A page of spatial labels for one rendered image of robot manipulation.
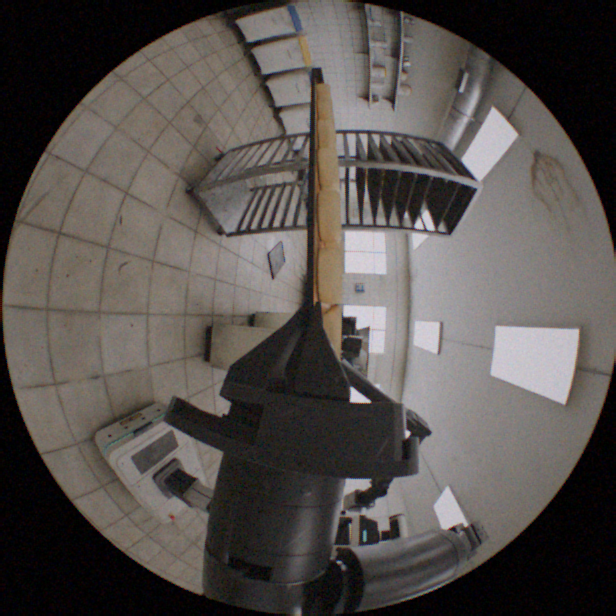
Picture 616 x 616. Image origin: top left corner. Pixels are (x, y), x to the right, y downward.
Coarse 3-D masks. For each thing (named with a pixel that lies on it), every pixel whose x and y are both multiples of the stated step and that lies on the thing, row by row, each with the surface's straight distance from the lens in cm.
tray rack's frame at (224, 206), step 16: (256, 144) 168; (224, 160) 164; (288, 160) 170; (304, 160) 168; (208, 176) 143; (224, 176) 159; (224, 192) 155; (240, 192) 176; (208, 208) 137; (224, 208) 151; (240, 208) 171; (464, 208) 134; (224, 224) 148
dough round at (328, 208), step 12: (324, 192) 17; (336, 192) 16; (324, 204) 16; (336, 204) 15; (324, 216) 15; (336, 216) 15; (324, 228) 16; (336, 228) 15; (324, 240) 17; (336, 240) 17
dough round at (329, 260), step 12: (324, 252) 15; (336, 252) 15; (324, 264) 14; (336, 264) 14; (324, 276) 14; (336, 276) 14; (324, 288) 14; (336, 288) 14; (324, 300) 15; (336, 300) 15
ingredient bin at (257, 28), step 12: (264, 12) 307; (276, 12) 304; (288, 12) 301; (228, 24) 319; (240, 24) 314; (252, 24) 310; (264, 24) 307; (276, 24) 304; (288, 24) 302; (300, 24) 322; (252, 36) 312; (264, 36) 309
